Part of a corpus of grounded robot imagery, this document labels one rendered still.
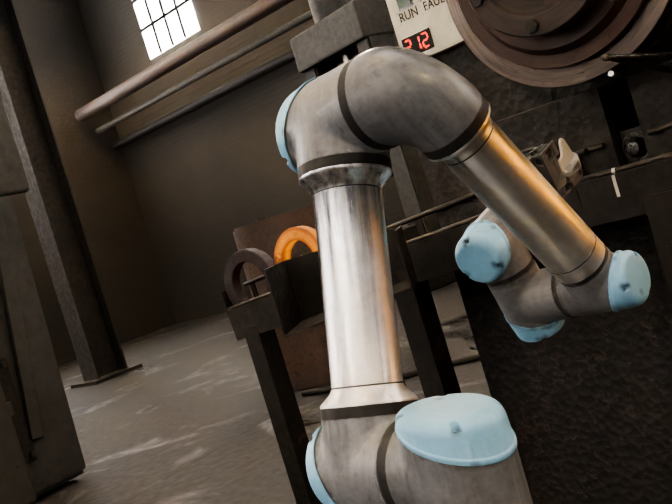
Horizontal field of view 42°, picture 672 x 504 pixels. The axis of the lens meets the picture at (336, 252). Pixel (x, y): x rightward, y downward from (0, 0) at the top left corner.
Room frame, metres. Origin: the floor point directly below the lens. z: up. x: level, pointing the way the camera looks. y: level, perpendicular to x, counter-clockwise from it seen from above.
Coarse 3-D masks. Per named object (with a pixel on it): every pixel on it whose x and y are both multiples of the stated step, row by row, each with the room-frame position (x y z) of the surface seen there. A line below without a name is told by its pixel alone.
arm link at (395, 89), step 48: (384, 48) 1.00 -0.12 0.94; (384, 96) 0.97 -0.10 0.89; (432, 96) 0.97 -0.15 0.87; (480, 96) 1.00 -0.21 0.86; (384, 144) 1.02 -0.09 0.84; (432, 144) 0.99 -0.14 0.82; (480, 144) 1.00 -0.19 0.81; (480, 192) 1.04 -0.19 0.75; (528, 192) 1.04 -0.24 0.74; (528, 240) 1.08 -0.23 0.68; (576, 240) 1.08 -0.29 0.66; (576, 288) 1.12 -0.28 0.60; (624, 288) 1.10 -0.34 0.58
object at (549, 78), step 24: (456, 0) 1.73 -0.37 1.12; (648, 0) 1.49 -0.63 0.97; (456, 24) 1.74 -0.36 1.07; (648, 24) 1.49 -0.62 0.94; (480, 48) 1.72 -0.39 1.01; (624, 48) 1.53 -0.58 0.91; (504, 72) 1.69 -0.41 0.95; (528, 72) 1.66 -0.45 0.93; (552, 72) 1.63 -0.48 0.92; (576, 72) 1.60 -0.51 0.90; (600, 72) 1.57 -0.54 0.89
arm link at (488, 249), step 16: (480, 224) 1.21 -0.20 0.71; (496, 224) 1.20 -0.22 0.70; (464, 240) 1.19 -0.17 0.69; (480, 240) 1.18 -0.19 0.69; (496, 240) 1.18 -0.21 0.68; (512, 240) 1.20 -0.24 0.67; (464, 256) 1.20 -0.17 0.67; (480, 256) 1.18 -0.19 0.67; (496, 256) 1.17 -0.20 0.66; (512, 256) 1.20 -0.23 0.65; (528, 256) 1.22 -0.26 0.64; (464, 272) 1.22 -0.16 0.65; (480, 272) 1.20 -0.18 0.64; (496, 272) 1.18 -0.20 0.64; (512, 272) 1.20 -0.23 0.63
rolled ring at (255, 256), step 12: (240, 252) 2.34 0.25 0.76; (252, 252) 2.32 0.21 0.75; (264, 252) 2.33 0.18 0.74; (228, 264) 2.38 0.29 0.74; (240, 264) 2.37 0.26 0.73; (264, 264) 2.30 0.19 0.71; (228, 276) 2.39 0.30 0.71; (264, 276) 2.31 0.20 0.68; (228, 288) 2.40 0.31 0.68; (240, 288) 2.40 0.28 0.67; (240, 300) 2.38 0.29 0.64
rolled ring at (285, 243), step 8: (288, 232) 2.22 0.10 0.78; (296, 232) 2.20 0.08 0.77; (304, 232) 2.18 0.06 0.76; (312, 232) 2.18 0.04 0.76; (280, 240) 2.25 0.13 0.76; (288, 240) 2.22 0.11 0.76; (296, 240) 2.23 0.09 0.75; (304, 240) 2.18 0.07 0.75; (312, 240) 2.16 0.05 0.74; (280, 248) 2.25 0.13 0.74; (288, 248) 2.25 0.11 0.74; (312, 248) 2.17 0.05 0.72; (280, 256) 2.25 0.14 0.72; (288, 256) 2.27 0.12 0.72
